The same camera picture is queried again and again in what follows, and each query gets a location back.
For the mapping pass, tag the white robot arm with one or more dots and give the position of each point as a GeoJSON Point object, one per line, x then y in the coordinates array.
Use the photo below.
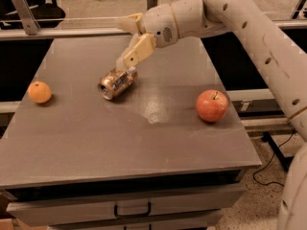
{"type": "Point", "coordinates": [279, 61]}

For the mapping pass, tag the lower grey drawer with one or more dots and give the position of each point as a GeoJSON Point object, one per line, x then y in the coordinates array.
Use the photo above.
{"type": "Point", "coordinates": [178, 221]}

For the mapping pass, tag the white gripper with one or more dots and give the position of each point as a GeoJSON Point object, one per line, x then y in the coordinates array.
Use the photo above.
{"type": "Point", "coordinates": [157, 25]}

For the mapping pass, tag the grey drawer with handle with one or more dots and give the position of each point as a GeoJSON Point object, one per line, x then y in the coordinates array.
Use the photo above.
{"type": "Point", "coordinates": [127, 205]}

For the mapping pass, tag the left metal railing bracket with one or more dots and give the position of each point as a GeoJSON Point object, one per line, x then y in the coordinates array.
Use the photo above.
{"type": "Point", "coordinates": [30, 26]}

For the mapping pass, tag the black office chair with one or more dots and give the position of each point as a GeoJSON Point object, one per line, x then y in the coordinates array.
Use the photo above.
{"type": "Point", "coordinates": [47, 13]}

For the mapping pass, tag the red apple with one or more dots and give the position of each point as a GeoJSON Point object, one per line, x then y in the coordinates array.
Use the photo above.
{"type": "Point", "coordinates": [212, 105]}

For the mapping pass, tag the orange soda can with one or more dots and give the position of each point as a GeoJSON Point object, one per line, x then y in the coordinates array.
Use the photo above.
{"type": "Point", "coordinates": [116, 81]}

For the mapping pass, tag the black stand leg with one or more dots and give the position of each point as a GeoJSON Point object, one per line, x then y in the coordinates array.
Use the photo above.
{"type": "Point", "coordinates": [285, 161]}

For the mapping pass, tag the orange fruit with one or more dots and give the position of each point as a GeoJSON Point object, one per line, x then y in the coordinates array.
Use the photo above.
{"type": "Point", "coordinates": [39, 92]}

